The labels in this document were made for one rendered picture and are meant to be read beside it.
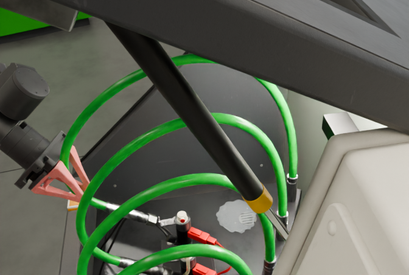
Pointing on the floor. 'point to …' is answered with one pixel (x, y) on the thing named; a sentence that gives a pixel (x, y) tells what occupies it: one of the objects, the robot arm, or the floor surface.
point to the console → (353, 209)
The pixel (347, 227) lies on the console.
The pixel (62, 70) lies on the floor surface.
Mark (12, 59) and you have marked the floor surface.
